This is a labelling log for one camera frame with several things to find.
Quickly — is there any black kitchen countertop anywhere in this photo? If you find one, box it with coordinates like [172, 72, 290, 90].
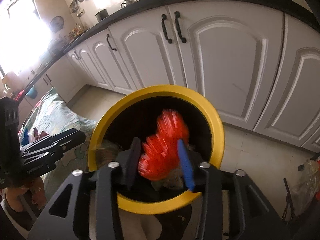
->
[16, 0, 319, 103]

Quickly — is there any Hello Kitty blanket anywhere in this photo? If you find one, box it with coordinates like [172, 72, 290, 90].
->
[18, 88, 97, 200]

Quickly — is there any clear plastic bag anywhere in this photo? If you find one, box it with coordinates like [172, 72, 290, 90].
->
[290, 159, 319, 216]

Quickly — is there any yellow rimmed trash bin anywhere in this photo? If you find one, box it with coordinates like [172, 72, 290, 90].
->
[88, 85, 225, 215]

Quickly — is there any small wall fan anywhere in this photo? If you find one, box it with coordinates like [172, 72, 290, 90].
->
[49, 16, 65, 33]

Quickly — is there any red plastic bag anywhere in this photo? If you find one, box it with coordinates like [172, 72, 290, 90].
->
[138, 110, 189, 181]

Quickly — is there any dark metal pot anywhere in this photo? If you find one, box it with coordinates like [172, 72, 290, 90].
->
[95, 9, 109, 22]

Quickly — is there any black cabinet handle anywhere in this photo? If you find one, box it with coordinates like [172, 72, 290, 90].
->
[161, 14, 172, 44]
[174, 11, 187, 43]
[106, 33, 117, 52]

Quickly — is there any white cabinet door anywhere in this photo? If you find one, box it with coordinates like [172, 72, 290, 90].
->
[169, 0, 284, 130]

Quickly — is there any steel kettle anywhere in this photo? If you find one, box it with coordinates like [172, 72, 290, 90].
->
[120, 0, 136, 9]

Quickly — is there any blue hanging cloth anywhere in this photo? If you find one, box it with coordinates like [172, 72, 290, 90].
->
[26, 86, 38, 99]

